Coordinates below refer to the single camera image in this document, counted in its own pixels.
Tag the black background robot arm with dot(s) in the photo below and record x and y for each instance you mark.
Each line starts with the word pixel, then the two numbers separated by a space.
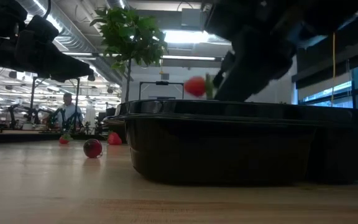
pixel 30 115

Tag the person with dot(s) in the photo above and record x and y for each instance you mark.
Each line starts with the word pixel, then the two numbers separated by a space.
pixel 68 110

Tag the ceiling light panel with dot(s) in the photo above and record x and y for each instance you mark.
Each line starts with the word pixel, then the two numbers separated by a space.
pixel 186 36

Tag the green potted plant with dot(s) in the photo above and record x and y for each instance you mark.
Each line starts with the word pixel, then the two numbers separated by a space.
pixel 129 31

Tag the red strawberry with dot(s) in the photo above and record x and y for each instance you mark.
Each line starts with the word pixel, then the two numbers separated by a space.
pixel 114 139
pixel 195 86

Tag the large window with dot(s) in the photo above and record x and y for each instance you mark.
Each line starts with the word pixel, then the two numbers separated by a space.
pixel 337 93

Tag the black plastic tupperware container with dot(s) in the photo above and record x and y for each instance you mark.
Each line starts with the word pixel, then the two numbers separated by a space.
pixel 216 146

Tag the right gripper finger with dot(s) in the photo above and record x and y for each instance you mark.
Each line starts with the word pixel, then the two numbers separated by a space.
pixel 259 65
pixel 227 67

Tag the dark red cherry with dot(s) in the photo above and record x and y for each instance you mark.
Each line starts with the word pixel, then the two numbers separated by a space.
pixel 92 148

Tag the small leafy-capped strawberry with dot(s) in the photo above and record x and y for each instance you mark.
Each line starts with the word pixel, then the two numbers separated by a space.
pixel 64 139

